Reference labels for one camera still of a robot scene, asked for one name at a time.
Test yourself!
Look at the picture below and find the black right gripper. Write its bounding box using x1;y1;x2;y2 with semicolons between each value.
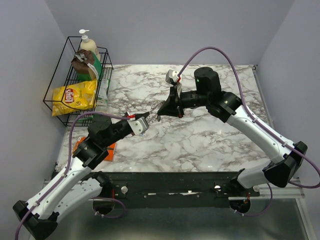
157;85;209;119

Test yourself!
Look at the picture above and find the metal numbered key ring disc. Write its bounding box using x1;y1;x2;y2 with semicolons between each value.
147;102;161;127

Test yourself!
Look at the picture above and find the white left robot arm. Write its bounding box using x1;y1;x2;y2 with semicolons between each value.
12;111;149;240

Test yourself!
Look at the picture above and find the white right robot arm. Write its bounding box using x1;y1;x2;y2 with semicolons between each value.
157;67;308;196

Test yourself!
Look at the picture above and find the green white packet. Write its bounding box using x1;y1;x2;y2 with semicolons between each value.
76;79;110;127

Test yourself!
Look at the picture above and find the orange razor package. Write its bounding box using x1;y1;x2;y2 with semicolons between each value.
72;136;117;162

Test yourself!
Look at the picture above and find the yellow Lays chips bag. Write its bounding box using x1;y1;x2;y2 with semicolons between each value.
52;79;98;117

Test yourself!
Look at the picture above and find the brown and green bag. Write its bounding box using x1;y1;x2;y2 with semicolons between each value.
71;49;102;82

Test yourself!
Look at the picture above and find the pump lotion bottle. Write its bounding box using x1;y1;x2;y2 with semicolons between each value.
79;29;101;61

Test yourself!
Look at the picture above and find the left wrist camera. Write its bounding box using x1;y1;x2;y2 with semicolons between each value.
127;116;150;136

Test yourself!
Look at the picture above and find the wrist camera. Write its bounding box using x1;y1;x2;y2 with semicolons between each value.
127;116;150;136
165;69;182;97

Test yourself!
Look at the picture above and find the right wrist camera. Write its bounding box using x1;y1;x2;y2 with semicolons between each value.
165;69;182;97

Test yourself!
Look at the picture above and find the black wire basket rack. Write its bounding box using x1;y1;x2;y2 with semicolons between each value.
42;36;114;127

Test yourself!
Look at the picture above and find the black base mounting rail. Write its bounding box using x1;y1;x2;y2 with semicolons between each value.
82;171;261;210

